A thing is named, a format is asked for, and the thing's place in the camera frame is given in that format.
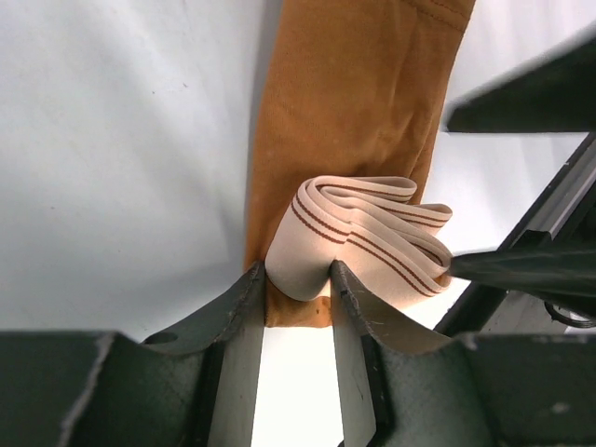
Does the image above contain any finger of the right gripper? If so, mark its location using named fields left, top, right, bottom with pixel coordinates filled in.
left=448, top=249, right=595, bottom=318
left=445, top=36, right=595, bottom=134

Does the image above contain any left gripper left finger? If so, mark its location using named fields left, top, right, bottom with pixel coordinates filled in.
left=1, top=263, right=265, bottom=446

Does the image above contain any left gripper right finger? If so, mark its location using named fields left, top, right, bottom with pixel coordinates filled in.
left=330, top=262, right=595, bottom=446

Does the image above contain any brown boxer underwear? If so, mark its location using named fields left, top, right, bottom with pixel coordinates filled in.
left=245, top=1, right=474, bottom=328

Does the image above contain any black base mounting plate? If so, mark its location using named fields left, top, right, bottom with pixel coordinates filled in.
left=435, top=133, right=595, bottom=336

